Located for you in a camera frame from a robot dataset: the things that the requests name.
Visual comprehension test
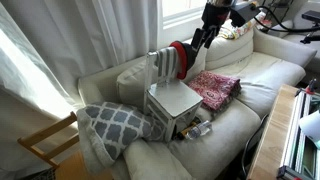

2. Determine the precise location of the metal rail frame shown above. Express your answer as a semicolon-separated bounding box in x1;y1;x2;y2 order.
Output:
276;89;320;180

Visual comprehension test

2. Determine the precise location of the black metal chair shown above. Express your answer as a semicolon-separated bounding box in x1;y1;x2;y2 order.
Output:
266;0;294;21

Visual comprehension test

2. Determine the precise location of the black hat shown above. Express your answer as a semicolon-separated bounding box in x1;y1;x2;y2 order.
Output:
181;41;208;73

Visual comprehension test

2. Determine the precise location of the red patterned pillow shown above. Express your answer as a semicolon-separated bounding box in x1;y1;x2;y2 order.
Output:
187;69;243;113

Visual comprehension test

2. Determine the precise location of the wooden table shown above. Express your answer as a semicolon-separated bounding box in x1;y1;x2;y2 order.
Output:
246;83;320;180

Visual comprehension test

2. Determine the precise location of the red black clamp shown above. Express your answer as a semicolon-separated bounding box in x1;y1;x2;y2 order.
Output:
294;78;318;98

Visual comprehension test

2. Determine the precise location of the black camera on stand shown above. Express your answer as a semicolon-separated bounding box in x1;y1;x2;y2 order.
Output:
299;9;320;45

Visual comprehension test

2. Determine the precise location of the thick black cable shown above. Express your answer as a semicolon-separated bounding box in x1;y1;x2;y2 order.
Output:
254;4;320;34

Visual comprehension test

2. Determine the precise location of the clear plastic bottle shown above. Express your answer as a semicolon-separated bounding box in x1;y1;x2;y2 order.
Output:
184;120;213;140

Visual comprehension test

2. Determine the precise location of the white sofa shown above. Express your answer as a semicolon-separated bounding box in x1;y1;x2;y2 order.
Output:
77;26;318;180

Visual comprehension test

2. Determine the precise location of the white curtain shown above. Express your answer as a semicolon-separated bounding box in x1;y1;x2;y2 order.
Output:
0;0;159;171

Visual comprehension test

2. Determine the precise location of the black floor cable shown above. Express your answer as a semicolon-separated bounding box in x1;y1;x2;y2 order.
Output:
240;113;269;178

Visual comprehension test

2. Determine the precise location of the floral pillow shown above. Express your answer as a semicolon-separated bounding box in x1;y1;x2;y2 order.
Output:
218;11;268;40

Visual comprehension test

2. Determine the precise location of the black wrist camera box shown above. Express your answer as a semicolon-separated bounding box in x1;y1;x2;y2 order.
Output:
229;1;262;28

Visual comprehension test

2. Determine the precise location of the white box side table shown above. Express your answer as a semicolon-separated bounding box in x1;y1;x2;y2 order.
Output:
143;49;204;144

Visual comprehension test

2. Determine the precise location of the white paper roll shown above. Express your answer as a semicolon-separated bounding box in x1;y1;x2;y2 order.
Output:
298;109;320;149

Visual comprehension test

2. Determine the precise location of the wooden chair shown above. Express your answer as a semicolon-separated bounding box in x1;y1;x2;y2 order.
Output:
17;111;114;180

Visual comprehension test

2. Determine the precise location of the grey white patterned pillow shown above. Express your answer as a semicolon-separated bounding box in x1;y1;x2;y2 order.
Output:
75;101;166;176

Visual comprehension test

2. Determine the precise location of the thin black cable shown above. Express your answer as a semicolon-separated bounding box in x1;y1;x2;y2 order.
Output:
253;16;279;34

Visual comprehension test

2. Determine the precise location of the white framed window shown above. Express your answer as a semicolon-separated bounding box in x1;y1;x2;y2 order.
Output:
156;0;209;48

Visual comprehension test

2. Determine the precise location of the dark woven basket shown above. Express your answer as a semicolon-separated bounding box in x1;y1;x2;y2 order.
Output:
16;166;58;180

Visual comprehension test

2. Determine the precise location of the white sofa cushion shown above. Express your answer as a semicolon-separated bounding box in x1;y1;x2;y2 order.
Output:
115;46;208;109
122;138;196;180
204;28;255;72

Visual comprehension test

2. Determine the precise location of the black yellow object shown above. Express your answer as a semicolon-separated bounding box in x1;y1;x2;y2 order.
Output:
173;116;202;141

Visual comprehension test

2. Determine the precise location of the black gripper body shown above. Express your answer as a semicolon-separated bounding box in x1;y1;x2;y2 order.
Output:
200;2;232;34

